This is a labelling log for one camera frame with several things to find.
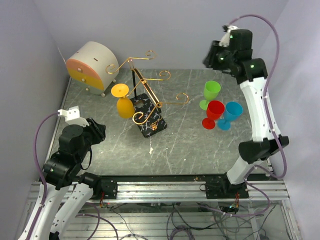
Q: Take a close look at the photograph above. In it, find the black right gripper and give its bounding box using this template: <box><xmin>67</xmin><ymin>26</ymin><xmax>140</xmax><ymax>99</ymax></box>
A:
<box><xmin>201</xmin><ymin>40</ymin><xmax>235</xmax><ymax>71</ymax></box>

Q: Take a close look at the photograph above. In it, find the green plastic wine glass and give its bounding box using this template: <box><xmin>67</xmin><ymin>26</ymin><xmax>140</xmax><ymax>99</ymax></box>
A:
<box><xmin>199</xmin><ymin>80</ymin><xmax>221</xmax><ymax>111</ymax></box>

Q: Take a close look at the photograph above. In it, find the red plastic wine glass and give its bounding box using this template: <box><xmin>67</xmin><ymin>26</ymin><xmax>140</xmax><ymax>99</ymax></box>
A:
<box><xmin>202</xmin><ymin>100</ymin><xmax>225</xmax><ymax>130</ymax></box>

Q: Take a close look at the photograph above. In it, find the blue plastic wine glass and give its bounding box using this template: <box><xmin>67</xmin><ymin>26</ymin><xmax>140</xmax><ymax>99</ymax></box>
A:
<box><xmin>217</xmin><ymin>101</ymin><xmax>243</xmax><ymax>131</ymax></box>

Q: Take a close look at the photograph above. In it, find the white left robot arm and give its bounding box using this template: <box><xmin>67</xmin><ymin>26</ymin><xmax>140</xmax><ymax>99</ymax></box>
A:
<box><xmin>19</xmin><ymin>118</ymin><xmax>106</xmax><ymax>240</ymax></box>

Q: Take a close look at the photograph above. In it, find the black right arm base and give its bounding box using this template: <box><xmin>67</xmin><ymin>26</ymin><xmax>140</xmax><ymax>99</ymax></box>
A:
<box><xmin>199</xmin><ymin>173</ymin><xmax>249</xmax><ymax>199</ymax></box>

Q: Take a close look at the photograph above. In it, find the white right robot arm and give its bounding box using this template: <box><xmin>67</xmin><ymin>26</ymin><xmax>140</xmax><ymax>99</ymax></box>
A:
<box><xmin>203</xmin><ymin>25</ymin><xmax>289</xmax><ymax>198</ymax></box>

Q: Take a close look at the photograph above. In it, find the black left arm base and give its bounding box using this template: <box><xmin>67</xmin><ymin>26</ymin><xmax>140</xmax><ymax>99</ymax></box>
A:
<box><xmin>81</xmin><ymin>173</ymin><xmax>118</xmax><ymax>200</ymax></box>

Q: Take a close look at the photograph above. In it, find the orange plastic wine glass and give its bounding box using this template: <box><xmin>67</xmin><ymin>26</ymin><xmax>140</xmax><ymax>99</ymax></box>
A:
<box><xmin>111</xmin><ymin>83</ymin><xmax>135</xmax><ymax>119</ymax></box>

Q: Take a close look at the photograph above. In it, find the round pastel drawer box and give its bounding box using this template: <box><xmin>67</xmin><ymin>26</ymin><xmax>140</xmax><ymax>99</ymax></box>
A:
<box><xmin>66</xmin><ymin>41</ymin><xmax>119</xmax><ymax>97</ymax></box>

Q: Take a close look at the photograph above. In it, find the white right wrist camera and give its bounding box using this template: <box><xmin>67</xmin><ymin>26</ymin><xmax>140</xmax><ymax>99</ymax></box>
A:
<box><xmin>218</xmin><ymin>25</ymin><xmax>238</xmax><ymax>48</ymax></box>

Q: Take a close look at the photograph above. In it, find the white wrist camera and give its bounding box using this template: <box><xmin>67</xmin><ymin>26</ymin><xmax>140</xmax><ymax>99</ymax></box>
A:
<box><xmin>218</xmin><ymin>25</ymin><xmax>238</xmax><ymax>48</ymax></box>
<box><xmin>57</xmin><ymin>106</ymin><xmax>89</xmax><ymax>127</ymax></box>

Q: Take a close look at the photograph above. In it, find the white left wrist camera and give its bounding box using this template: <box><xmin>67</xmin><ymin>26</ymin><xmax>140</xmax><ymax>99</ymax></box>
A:
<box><xmin>57</xmin><ymin>106</ymin><xmax>89</xmax><ymax>127</ymax></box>

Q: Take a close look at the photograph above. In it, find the gold wire glass rack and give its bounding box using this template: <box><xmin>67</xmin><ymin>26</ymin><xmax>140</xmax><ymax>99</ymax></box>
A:
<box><xmin>109</xmin><ymin>50</ymin><xmax>189</xmax><ymax>138</ymax></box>

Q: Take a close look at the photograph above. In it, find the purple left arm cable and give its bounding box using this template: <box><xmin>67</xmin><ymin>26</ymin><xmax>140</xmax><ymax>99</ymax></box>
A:
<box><xmin>26</xmin><ymin>111</ymin><xmax>61</xmax><ymax>238</ymax></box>

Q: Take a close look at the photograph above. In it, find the aluminium frame rail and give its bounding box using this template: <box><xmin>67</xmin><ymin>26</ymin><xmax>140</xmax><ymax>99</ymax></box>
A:
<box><xmin>24</xmin><ymin>179</ymin><xmax>291</xmax><ymax>204</ymax></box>

